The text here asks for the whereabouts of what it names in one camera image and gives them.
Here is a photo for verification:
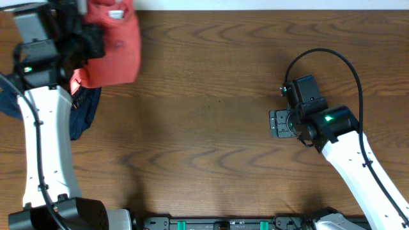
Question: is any red printed t-shirt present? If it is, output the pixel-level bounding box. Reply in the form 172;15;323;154
70;0;142;94

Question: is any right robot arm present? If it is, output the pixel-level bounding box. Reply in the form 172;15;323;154
270;75;408;229

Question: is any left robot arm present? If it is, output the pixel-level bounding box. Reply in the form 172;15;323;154
3;1;133;229

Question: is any folded navy blue garment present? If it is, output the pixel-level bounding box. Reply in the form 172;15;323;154
1;77;102;141

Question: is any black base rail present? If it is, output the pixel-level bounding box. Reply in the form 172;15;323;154
140;215;373;230

